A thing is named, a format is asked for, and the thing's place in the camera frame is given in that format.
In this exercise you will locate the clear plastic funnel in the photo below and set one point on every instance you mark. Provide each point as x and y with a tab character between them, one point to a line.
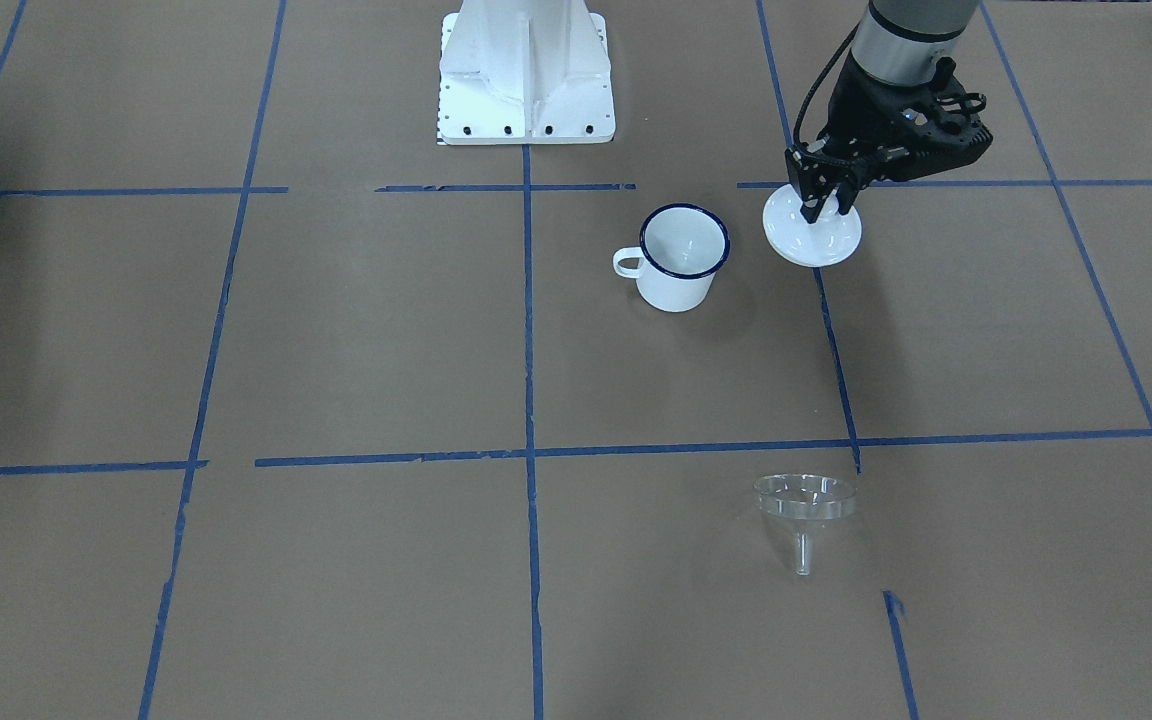
796	508

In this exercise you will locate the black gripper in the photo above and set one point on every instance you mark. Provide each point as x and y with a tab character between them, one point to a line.
860	112

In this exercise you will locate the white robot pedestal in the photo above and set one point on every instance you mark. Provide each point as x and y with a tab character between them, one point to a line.
524	73

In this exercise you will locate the white enamel mug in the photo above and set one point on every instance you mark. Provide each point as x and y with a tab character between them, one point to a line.
680	249

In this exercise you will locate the white ceramic lid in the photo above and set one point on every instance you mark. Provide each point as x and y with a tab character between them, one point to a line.
832	237

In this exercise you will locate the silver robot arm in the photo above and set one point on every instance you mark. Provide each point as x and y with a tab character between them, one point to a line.
896	42

